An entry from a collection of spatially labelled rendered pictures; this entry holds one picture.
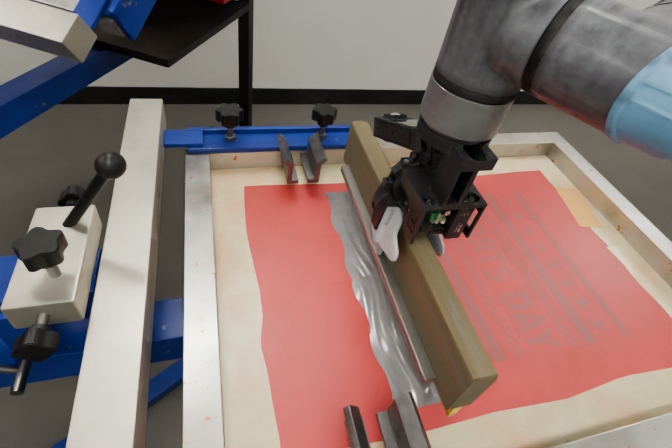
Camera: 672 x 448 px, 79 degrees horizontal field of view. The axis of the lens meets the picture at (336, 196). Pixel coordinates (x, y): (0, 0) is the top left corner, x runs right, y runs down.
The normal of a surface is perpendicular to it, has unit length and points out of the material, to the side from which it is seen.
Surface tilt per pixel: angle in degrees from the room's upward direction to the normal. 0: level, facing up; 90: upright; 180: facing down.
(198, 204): 0
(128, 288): 0
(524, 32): 72
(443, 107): 90
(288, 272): 0
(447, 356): 90
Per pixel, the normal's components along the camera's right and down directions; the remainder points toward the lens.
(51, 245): 0.15, -0.72
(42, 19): -0.01, -0.27
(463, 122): -0.27, 0.63
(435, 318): -0.96, 0.07
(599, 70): -0.67, 0.20
